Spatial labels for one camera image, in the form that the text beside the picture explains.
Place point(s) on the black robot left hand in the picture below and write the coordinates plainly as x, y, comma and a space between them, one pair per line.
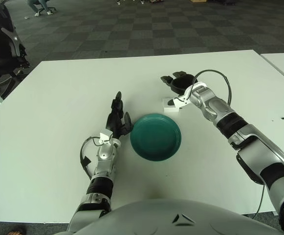
116, 120

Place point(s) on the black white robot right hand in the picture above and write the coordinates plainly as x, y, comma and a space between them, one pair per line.
181, 84

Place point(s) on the white cube charger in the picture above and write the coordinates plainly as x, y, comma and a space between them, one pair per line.
171, 110

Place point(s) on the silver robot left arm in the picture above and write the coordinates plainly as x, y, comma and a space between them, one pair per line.
103, 159

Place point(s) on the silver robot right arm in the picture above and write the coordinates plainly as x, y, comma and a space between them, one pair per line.
254, 142

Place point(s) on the green round plate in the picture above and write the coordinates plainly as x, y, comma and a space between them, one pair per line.
156, 139

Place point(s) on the cardboard box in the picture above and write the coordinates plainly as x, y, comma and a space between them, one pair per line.
198, 1

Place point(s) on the silver robot torso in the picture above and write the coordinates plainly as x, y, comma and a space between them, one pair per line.
144, 220

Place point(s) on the black swivel chair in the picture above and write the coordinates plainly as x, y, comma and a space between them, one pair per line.
51, 8

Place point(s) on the black robot at left edge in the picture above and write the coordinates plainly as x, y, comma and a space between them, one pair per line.
0, 54

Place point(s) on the seated person in jeans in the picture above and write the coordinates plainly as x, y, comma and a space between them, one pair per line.
34, 6

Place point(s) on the brown fuzzy object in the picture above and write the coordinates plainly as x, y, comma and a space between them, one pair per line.
17, 230

